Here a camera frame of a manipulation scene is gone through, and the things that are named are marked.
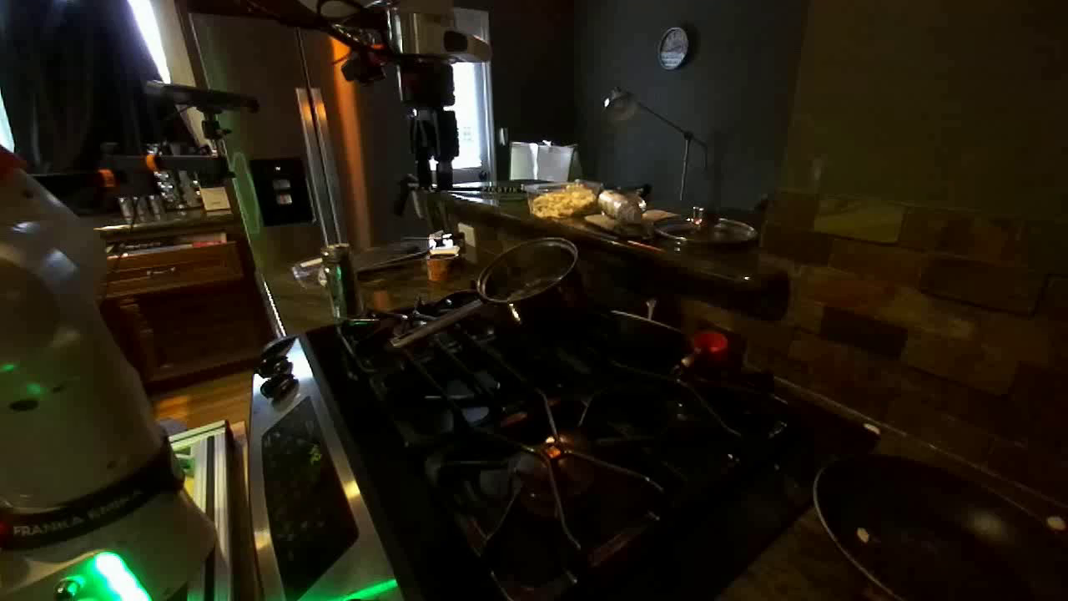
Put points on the small orange cup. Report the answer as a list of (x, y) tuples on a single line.
[(437, 269)]

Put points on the stainless steel refrigerator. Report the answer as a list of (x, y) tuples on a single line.
[(335, 146)]

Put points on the clear plastic container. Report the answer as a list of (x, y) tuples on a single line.
[(541, 160)]

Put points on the black gas stove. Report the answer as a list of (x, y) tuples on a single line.
[(445, 446)]

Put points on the metal robot mounting frame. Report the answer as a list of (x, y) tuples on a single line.
[(204, 502)]

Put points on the black camera stand equipment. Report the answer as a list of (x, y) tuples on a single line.
[(187, 135)]

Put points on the grey desk lamp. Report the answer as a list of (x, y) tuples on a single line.
[(620, 105)]

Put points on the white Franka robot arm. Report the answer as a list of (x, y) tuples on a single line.
[(69, 368)]

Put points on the clear drinking glass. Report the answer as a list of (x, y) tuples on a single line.
[(337, 278)]

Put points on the wooden drawer cabinet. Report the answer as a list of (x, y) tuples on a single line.
[(179, 289)]

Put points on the red round knob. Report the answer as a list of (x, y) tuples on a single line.
[(710, 341)]

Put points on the round wall clock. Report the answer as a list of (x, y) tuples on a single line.
[(674, 49)]

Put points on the small white box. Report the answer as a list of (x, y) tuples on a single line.
[(443, 244)]

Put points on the black frying pan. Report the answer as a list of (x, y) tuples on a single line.
[(924, 534)]

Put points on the glass lid with steel knob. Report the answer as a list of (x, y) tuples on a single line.
[(710, 230)]

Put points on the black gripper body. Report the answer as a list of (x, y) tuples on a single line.
[(429, 83)]

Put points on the black wall switch panel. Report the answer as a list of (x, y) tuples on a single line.
[(279, 189)]

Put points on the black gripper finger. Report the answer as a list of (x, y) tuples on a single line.
[(422, 150), (449, 146)]

